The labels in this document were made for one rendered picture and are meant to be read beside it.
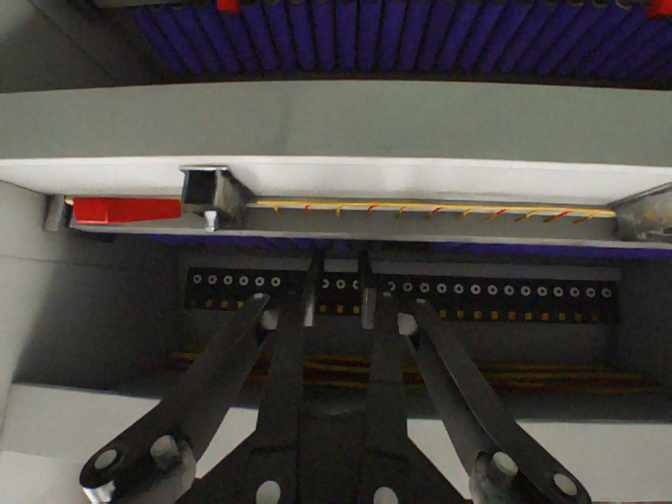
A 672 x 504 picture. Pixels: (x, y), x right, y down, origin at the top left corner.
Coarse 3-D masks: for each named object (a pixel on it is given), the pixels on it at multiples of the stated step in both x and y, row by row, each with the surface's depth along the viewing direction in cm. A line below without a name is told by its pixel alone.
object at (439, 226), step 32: (96, 224) 18; (128, 224) 18; (160, 224) 18; (192, 224) 18; (256, 224) 17; (288, 224) 17; (320, 224) 17; (352, 224) 17; (384, 224) 17; (416, 224) 17; (448, 224) 17; (480, 224) 17; (512, 224) 17; (544, 224) 16; (576, 224) 16; (608, 224) 16
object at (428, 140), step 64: (0, 128) 13; (64, 128) 13; (128, 128) 13; (192, 128) 13; (256, 128) 12; (320, 128) 12; (384, 128) 12; (448, 128) 12; (512, 128) 12; (576, 128) 12; (640, 128) 11; (0, 192) 15; (64, 192) 17; (128, 192) 17; (256, 192) 16; (320, 192) 16; (384, 192) 16; (448, 192) 15; (512, 192) 15; (576, 192) 14; (640, 192) 14; (64, 256) 20; (128, 256) 26; (192, 256) 31; (256, 256) 31
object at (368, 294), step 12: (360, 252) 21; (360, 264) 18; (360, 276) 18; (372, 276) 16; (360, 288) 18; (372, 288) 15; (360, 300) 18; (372, 300) 15; (360, 312) 17; (372, 312) 15; (372, 324) 16
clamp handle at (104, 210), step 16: (80, 208) 7; (96, 208) 7; (112, 208) 7; (128, 208) 8; (144, 208) 9; (160, 208) 9; (176, 208) 10; (192, 208) 12; (208, 208) 13; (208, 224) 14
